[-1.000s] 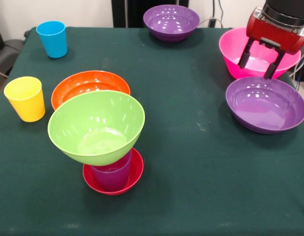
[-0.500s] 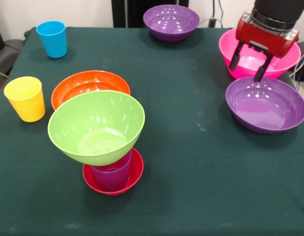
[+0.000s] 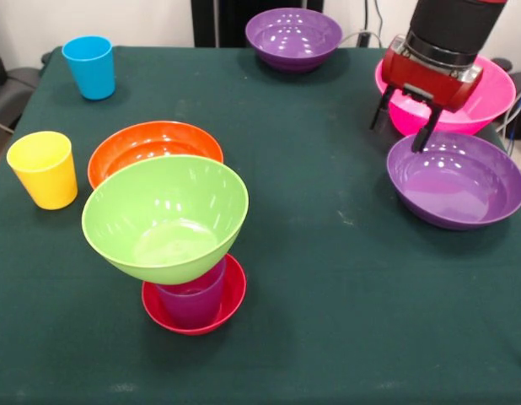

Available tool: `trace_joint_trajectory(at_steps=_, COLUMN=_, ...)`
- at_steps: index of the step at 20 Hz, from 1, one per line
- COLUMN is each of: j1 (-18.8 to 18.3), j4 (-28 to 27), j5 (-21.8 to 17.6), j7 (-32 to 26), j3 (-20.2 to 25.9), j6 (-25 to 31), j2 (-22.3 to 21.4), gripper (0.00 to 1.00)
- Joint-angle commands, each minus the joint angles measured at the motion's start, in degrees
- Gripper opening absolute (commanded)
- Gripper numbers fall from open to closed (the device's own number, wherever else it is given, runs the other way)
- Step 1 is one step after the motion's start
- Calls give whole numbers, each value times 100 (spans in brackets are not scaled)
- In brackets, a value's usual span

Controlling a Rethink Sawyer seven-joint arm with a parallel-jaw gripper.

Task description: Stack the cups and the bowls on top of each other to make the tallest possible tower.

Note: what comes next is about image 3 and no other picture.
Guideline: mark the purple plastic cup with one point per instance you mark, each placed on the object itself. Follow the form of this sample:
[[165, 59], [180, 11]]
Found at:
[[193, 308]]

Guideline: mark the black office chair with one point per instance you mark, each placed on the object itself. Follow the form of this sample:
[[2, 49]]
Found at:
[[16, 84]]

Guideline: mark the black power plug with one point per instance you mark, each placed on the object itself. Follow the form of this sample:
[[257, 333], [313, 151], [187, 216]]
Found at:
[[363, 39]]

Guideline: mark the purple wide shallow bowl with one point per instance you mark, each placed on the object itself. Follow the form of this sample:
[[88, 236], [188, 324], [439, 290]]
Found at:
[[454, 181]]

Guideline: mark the dark green table cloth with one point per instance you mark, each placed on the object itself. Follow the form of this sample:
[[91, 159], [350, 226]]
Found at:
[[370, 316]]

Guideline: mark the purple rounded deep bowl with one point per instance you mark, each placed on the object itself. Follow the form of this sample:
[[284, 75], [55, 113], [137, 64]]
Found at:
[[293, 36]]

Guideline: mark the black rounded object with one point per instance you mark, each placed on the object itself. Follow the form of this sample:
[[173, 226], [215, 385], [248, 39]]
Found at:
[[501, 64]]

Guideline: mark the orange wide shallow bowl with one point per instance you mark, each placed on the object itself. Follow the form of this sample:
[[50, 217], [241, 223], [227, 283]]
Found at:
[[130, 143]]

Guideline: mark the black small knob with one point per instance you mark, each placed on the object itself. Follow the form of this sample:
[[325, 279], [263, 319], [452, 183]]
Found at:
[[45, 57]]

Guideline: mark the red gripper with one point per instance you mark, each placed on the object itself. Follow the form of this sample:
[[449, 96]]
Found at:
[[425, 78]]

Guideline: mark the blue plastic cup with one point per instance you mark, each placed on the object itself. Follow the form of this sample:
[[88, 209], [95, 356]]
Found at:
[[92, 71]]

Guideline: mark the yellow plastic cup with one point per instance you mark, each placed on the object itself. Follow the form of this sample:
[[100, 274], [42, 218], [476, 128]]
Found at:
[[45, 181]]

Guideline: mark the red small bowl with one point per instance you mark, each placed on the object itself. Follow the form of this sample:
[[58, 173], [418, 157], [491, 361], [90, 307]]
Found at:
[[235, 295]]

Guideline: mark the green bowl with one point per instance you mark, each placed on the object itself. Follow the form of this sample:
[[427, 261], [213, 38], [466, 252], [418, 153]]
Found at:
[[159, 211]]

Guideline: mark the pink large bowl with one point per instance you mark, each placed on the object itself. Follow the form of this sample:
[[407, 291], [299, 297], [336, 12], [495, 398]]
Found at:
[[492, 97]]

